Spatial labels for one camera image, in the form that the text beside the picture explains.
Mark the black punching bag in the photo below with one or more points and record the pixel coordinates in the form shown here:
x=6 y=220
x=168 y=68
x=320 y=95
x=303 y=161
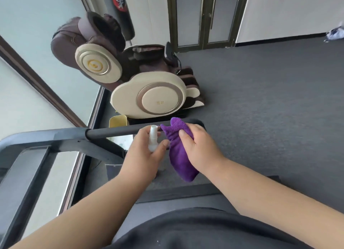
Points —
x=123 y=9

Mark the person's left hand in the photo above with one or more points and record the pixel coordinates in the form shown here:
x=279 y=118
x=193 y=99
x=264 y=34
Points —
x=139 y=162

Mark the grey treadmill base with uprights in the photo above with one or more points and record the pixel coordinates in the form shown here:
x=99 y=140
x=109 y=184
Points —
x=188 y=189

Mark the purple microfibre cloth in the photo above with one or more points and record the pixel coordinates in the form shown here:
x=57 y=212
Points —
x=180 y=154

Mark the black shirt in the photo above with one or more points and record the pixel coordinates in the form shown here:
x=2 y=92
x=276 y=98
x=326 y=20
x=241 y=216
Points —
x=209 y=230

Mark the beige upholstered chair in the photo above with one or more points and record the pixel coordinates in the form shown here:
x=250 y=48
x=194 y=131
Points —
x=150 y=95

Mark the black treadmill handrail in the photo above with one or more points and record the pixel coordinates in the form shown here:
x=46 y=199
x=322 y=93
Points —
x=113 y=132

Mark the beige waste bin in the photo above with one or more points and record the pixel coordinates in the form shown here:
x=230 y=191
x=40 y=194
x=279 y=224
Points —
x=118 y=121

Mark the person's right hand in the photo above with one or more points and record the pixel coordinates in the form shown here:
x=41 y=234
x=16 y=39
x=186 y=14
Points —
x=204 y=152

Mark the person's right forearm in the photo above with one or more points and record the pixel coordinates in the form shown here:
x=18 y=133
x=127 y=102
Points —
x=268 y=197

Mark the white spray bottle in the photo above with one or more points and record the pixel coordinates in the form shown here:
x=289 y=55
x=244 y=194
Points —
x=153 y=144

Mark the white plastic tub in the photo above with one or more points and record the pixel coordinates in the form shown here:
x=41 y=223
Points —
x=121 y=141

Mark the pale blue fabric bundle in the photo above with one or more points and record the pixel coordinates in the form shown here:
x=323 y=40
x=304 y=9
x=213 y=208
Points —
x=335 y=34

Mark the dark metal door frame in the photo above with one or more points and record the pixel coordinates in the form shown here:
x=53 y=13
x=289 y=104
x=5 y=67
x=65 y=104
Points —
x=204 y=17

